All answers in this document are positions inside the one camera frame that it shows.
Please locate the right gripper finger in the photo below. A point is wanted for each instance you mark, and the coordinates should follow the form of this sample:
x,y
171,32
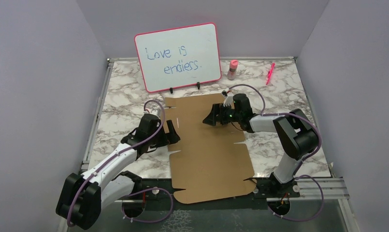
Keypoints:
x,y
219,108
213,118

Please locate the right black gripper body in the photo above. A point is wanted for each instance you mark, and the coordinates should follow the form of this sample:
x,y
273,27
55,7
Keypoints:
x,y
231,115

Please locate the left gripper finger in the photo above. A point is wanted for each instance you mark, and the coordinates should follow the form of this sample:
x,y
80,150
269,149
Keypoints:
x,y
173,138
171,129

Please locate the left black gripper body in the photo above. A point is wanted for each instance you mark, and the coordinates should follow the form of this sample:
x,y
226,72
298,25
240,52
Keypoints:
x,y
159,141

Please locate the brown cardboard box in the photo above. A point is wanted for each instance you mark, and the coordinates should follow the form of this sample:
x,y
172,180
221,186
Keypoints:
x,y
205,154

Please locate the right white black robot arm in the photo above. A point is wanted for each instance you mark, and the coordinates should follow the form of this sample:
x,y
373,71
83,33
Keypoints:
x,y
299,138

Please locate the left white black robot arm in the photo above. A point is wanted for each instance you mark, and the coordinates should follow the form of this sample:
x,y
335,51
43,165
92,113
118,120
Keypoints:
x,y
83,196

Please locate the pink-capped spray bottle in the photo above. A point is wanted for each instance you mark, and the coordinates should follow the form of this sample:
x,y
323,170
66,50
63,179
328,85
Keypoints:
x,y
231,74

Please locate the pink marker pen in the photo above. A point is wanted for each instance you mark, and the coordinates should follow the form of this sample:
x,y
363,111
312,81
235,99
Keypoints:
x,y
270,72

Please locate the pink-framed whiteboard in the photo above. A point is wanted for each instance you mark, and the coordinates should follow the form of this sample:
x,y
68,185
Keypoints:
x,y
179,57

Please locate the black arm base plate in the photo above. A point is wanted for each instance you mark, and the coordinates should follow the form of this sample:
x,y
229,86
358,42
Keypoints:
x,y
253,193

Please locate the aluminium table frame rail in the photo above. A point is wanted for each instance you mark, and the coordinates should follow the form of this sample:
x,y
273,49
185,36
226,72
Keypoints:
x,y
311,200

